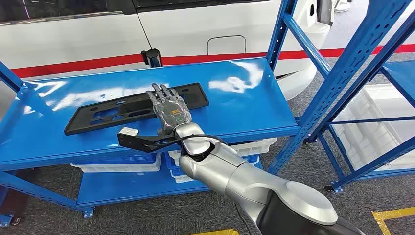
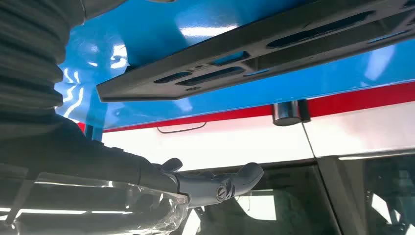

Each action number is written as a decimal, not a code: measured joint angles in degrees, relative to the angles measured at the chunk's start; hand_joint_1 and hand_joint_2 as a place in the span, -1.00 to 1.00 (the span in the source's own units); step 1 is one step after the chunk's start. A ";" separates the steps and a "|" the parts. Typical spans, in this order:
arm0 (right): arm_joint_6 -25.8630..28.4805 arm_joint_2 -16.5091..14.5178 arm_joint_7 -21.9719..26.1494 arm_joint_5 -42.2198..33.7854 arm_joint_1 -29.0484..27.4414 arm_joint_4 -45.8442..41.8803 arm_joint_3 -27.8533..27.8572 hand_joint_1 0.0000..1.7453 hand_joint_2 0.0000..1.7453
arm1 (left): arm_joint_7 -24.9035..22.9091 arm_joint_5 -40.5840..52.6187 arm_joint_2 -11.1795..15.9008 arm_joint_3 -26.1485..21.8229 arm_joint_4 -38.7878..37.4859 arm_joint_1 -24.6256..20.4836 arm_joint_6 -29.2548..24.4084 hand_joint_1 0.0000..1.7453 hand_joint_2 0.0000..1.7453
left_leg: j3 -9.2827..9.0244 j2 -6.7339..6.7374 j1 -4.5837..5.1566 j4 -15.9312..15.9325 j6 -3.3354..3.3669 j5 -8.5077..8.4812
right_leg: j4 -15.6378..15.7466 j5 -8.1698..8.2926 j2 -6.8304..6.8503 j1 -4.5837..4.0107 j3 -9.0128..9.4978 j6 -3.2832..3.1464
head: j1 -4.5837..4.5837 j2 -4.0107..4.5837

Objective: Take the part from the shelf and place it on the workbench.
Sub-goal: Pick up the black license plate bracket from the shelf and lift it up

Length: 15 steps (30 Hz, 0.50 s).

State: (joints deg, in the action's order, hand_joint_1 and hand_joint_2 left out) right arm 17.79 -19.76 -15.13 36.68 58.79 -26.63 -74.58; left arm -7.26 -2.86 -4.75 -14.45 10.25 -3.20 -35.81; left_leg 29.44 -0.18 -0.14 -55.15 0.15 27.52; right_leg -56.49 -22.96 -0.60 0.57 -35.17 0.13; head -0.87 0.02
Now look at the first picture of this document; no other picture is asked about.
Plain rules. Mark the white stand base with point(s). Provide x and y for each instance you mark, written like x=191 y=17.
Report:
x=342 y=6

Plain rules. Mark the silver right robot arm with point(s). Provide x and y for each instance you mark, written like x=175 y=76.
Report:
x=246 y=181

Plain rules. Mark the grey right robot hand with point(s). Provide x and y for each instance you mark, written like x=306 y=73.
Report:
x=172 y=110

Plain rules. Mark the black stanchion post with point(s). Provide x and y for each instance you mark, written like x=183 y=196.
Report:
x=152 y=58

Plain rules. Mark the white moulded foam tray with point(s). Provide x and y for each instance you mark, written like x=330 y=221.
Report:
x=373 y=136

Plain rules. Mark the black plastic plate part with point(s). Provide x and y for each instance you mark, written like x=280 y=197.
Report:
x=81 y=125

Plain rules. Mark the red barrier belt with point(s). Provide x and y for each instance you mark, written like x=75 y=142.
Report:
x=81 y=65
x=227 y=57

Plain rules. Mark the white car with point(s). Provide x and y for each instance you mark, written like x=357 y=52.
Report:
x=81 y=39

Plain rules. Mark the blue metal shelf rack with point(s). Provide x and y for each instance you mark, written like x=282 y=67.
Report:
x=402 y=71
x=227 y=107

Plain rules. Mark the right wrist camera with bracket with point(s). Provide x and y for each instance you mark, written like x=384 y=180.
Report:
x=139 y=142

